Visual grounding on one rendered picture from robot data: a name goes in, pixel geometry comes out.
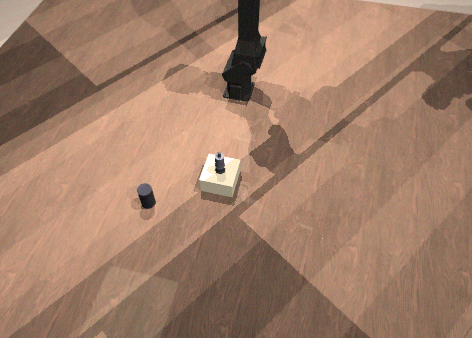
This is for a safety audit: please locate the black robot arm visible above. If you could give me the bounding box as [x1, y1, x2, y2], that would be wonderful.
[222, 0, 267, 102]

